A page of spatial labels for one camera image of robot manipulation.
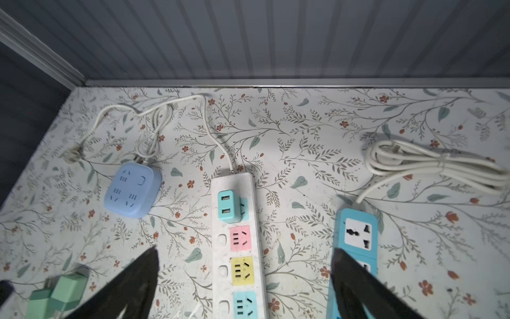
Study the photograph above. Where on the teal power strip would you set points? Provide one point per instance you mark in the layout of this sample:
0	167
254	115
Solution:
356	232

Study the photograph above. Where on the teal plug adapter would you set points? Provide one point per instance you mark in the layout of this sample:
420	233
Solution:
232	208

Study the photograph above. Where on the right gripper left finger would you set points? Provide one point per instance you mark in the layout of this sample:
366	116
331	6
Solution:
128	295

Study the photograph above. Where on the blue square power socket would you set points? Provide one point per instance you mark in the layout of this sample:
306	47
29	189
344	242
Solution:
133	190

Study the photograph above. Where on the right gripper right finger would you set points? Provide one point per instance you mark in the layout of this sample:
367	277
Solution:
358	292

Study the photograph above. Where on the long white power strip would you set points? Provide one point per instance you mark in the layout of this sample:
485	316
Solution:
238	281

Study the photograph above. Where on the green plug adapter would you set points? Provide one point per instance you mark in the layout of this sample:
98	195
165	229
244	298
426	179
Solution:
39	305
68	292

